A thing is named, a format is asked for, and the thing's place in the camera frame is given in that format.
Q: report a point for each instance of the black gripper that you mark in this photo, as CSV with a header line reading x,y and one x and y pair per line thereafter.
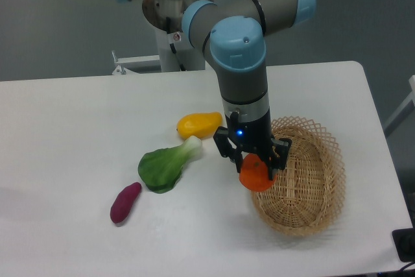
x,y
253,137

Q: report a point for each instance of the orange fruit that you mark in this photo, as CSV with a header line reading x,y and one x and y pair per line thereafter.
x,y
254,174

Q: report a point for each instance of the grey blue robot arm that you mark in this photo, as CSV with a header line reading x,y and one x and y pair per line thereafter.
x,y
193,34

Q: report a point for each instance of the woven wicker basket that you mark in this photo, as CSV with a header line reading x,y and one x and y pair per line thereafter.
x,y
308,195

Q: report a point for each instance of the yellow mango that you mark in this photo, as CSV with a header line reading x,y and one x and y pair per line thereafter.
x,y
200,125

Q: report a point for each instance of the green bok choy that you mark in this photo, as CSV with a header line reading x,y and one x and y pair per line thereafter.
x,y
161,169

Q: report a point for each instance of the purple sweet potato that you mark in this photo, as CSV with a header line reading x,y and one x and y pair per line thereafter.
x,y
123,203

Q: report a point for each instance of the black device at table edge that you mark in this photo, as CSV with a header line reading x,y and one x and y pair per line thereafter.
x,y
404,243

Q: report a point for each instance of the white frame at right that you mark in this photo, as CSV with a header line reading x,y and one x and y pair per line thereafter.
x,y
404,109

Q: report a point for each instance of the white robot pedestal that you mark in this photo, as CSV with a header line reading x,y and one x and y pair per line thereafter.
x,y
175,53

